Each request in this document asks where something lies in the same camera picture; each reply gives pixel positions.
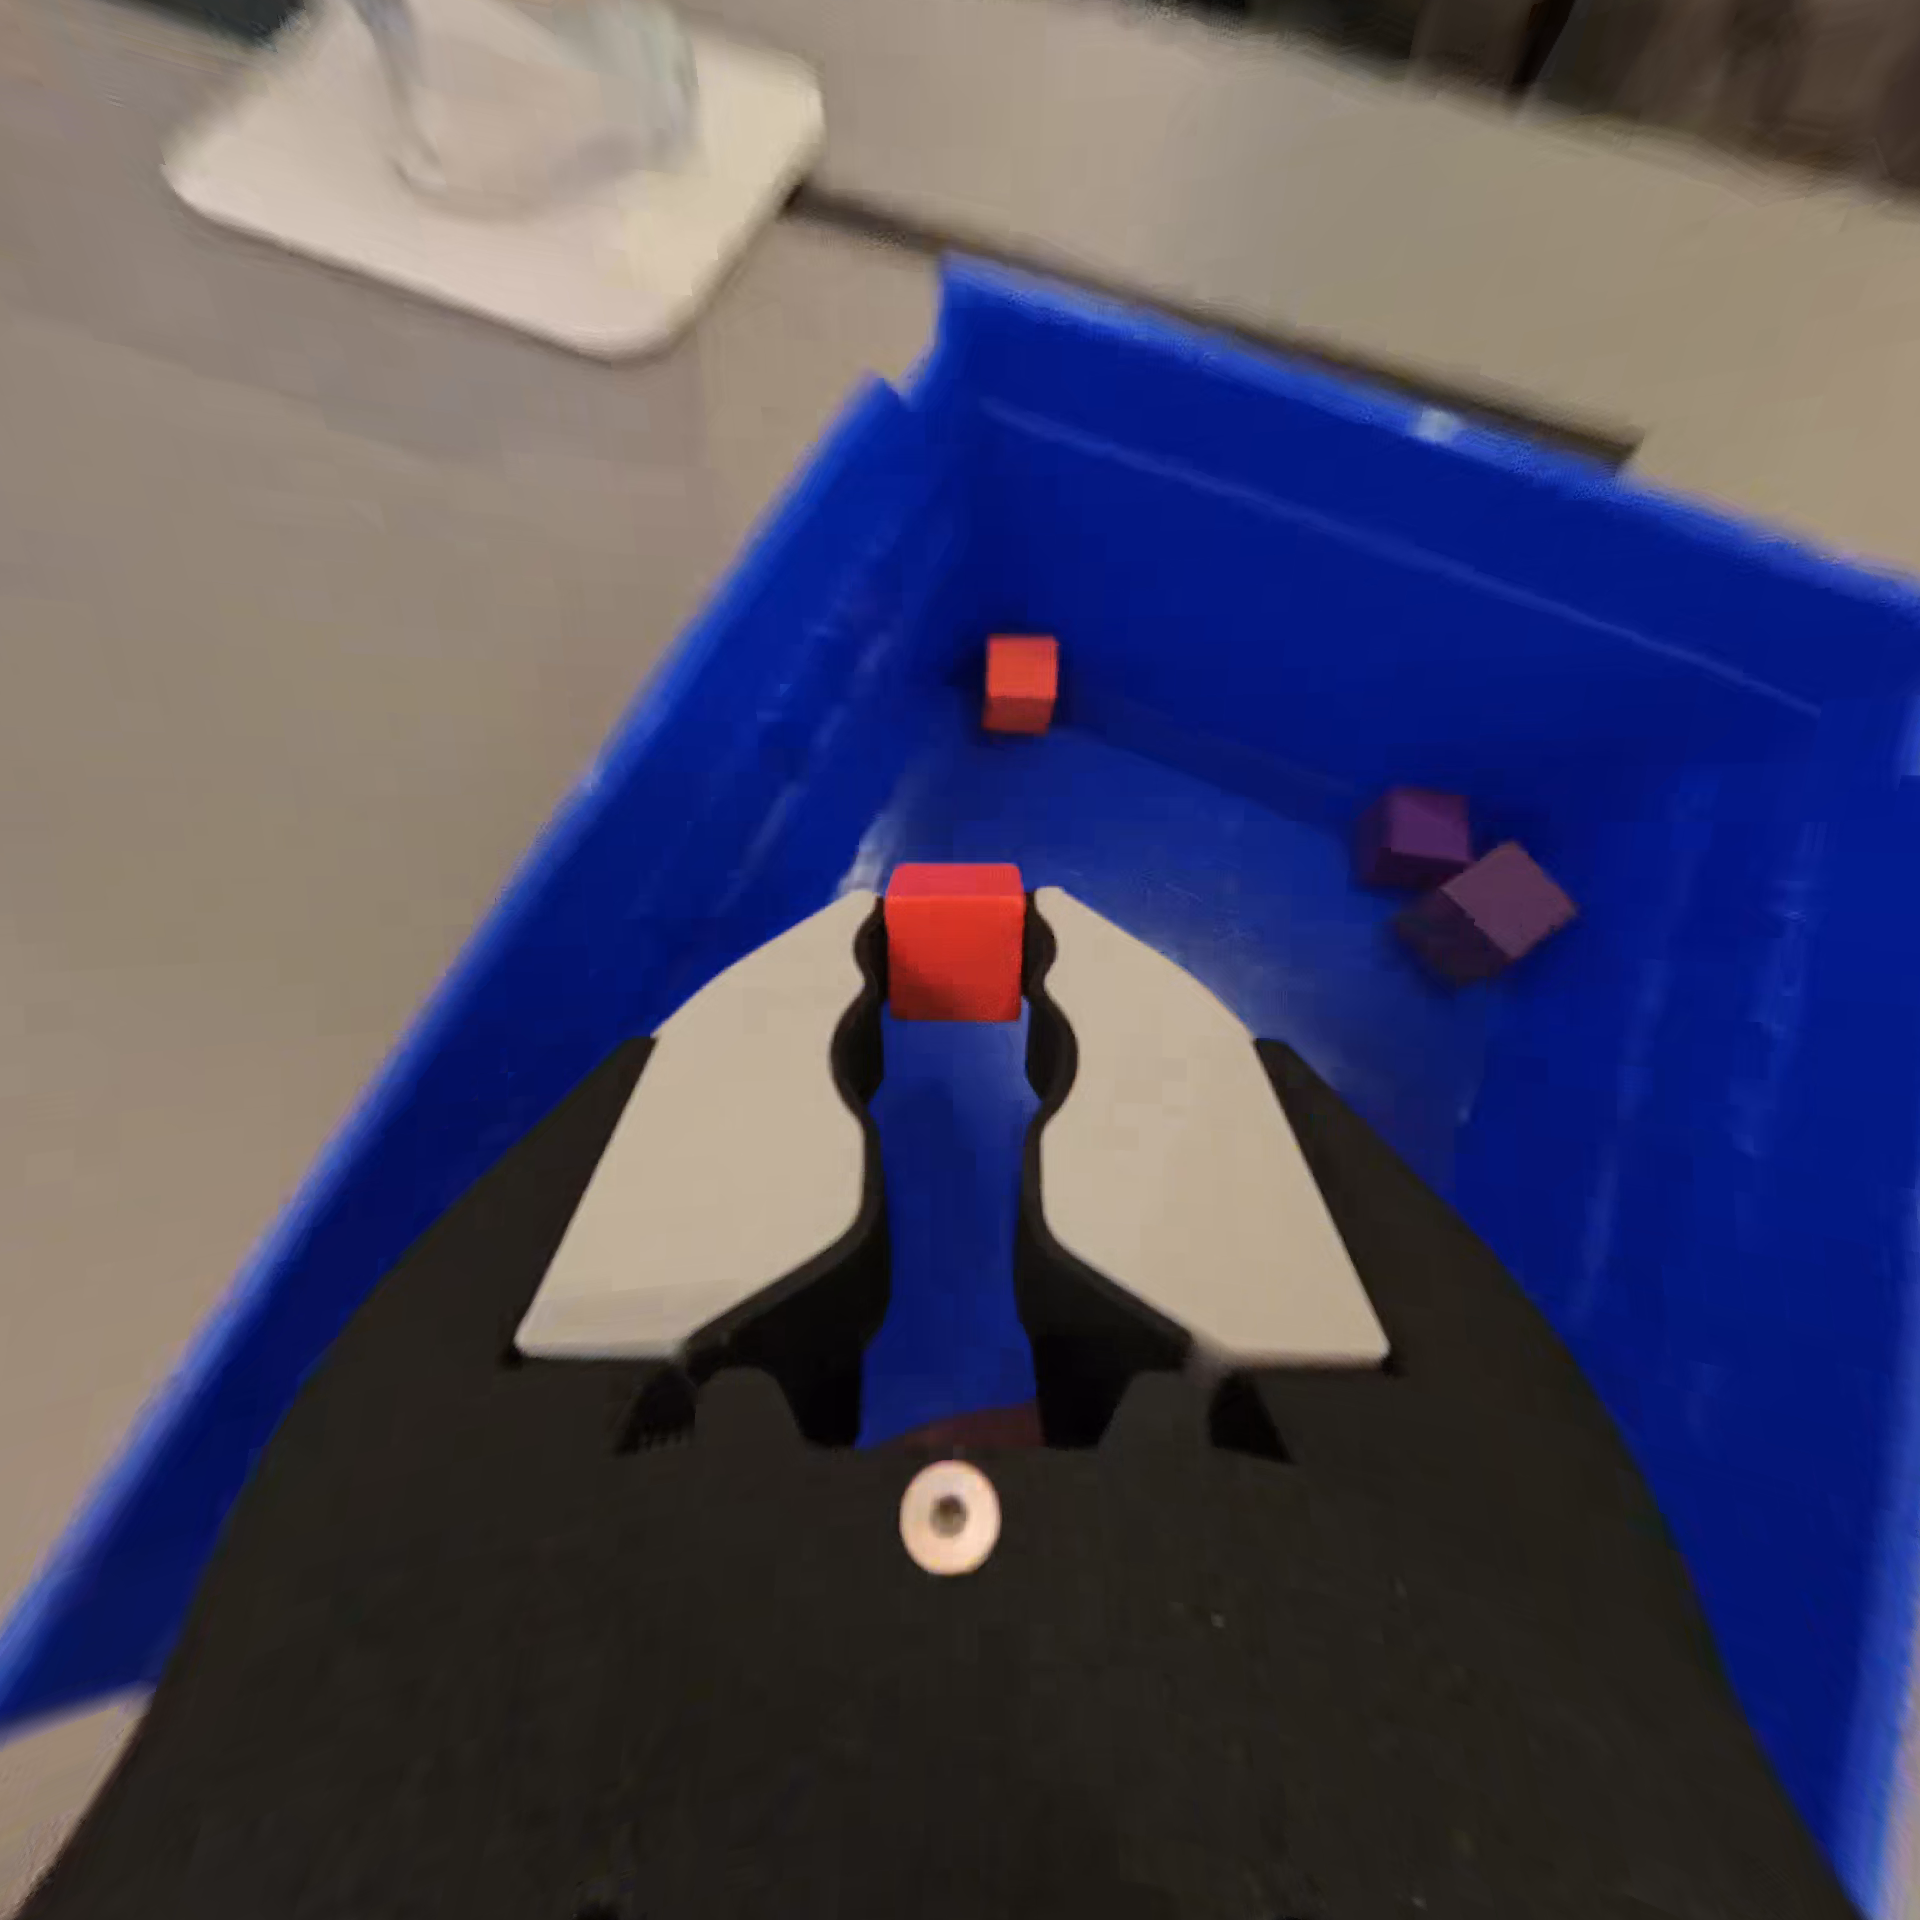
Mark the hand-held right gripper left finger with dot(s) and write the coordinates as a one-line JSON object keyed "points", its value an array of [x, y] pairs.
{"points": [[721, 1188]]}

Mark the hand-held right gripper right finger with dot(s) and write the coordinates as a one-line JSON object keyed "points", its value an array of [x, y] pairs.
{"points": [[1198, 1188]]}

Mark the red wooden cube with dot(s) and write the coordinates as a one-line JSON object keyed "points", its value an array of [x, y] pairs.
{"points": [[955, 948], [1022, 685]]}

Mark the purple wooden cube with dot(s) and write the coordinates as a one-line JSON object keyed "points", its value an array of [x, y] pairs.
{"points": [[1495, 915], [1420, 838]]}

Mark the blue plastic bin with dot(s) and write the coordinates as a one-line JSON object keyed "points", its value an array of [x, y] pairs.
{"points": [[1277, 601]]}

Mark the white metal stand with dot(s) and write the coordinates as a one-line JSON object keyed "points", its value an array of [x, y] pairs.
{"points": [[600, 224]]}

